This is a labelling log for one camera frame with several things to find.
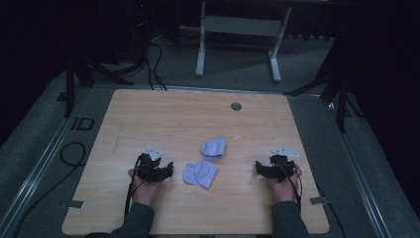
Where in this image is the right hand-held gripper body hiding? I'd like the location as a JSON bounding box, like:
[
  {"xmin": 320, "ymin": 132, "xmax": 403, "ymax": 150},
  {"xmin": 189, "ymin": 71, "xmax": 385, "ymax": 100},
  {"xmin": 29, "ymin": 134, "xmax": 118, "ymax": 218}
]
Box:
[{"xmin": 265, "ymin": 147, "xmax": 301, "ymax": 183}]

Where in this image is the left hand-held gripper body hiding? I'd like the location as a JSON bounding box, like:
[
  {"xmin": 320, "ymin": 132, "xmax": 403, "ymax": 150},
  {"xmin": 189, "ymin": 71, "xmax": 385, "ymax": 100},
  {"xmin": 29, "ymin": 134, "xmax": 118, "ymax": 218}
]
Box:
[{"xmin": 134, "ymin": 146, "xmax": 166, "ymax": 183}]

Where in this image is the light purple sock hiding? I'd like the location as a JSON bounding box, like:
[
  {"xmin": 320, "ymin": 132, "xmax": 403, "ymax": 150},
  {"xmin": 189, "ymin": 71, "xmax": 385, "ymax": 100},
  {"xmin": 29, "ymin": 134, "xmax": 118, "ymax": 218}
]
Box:
[
  {"xmin": 182, "ymin": 161, "xmax": 220, "ymax": 190},
  {"xmin": 200, "ymin": 137, "xmax": 228, "ymax": 163}
]

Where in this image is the person's left hand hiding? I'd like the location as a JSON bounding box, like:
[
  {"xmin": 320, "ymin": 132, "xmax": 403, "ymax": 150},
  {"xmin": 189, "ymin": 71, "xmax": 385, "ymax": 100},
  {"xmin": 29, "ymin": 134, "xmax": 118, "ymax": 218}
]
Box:
[{"xmin": 128, "ymin": 168, "xmax": 166, "ymax": 208}]

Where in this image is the person's right hand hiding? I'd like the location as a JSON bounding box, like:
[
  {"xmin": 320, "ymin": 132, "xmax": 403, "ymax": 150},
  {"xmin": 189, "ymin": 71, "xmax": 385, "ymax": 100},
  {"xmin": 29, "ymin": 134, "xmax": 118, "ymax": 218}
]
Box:
[{"xmin": 263, "ymin": 163, "xmax": 303, "ymax": 203}]

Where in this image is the black metal stand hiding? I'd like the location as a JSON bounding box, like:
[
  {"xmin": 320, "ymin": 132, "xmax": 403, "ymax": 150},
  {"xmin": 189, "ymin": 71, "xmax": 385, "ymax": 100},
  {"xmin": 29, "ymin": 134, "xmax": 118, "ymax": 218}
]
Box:
[
  {"xmin": 283, "ymin": 65, "xmax": 365, "ymax": 134},
  {"xmin": 56, "ymin": 56, "xmax": 133, "ymax": 119}
]

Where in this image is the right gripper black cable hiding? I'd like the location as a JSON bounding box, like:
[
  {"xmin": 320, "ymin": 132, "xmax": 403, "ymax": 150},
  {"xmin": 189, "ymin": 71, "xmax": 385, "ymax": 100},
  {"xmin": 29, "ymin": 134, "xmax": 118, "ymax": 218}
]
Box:
[{"xmin": 279, "ymin": 162, "xmax": 303, "ymax": 212}]

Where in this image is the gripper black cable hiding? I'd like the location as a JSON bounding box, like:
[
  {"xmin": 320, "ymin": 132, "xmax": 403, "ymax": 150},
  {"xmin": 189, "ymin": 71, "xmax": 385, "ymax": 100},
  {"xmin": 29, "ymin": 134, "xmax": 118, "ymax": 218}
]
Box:
[
  {"xmin": 123, "ymin": 154, "xmax": 147, "ymax": 220},
  {"xmin": 279, "ymin": 162, "xmax": 303, "ymax": 212}
]

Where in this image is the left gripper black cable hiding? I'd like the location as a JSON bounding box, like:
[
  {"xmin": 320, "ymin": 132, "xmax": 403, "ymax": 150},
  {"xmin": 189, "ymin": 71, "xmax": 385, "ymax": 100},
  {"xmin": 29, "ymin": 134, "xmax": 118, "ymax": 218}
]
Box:
[{"xmin": 123, "ymin": 154, "xmax": 147, "ymax": 220}]

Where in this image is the black floor cable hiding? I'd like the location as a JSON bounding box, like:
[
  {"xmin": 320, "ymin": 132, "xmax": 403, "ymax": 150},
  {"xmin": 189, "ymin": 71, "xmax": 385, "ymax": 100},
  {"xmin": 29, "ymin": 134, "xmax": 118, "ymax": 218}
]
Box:
[
  {"xmin": 145, "ymin": 39, "xmax": 168, "ymax": 91},
  {"xmin": 13, "ymin": 142, "xmax": 87, "ymax": 238},
  {"xmin": 315, "ymin": 182, "xmax": 347, "ymax": 238}
]

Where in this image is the metal floor rail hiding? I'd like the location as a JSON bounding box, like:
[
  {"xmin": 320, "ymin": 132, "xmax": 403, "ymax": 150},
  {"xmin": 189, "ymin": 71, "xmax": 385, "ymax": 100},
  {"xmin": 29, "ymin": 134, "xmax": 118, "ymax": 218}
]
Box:
[
  {"xmin": 325, "ymin": 100, "xmax": 392, "ymax": 238},
  {"xmin": 0, "ymin": 86, "xmax": 92, "ymax": 236}
]

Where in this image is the white table frame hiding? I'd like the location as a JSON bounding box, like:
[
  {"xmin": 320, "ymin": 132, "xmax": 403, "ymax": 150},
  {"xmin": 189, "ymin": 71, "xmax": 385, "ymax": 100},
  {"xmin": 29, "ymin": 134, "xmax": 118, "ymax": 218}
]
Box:
[{"xmin": 195, "ymin": 0, "xmax": 293, "ymax": 83}]

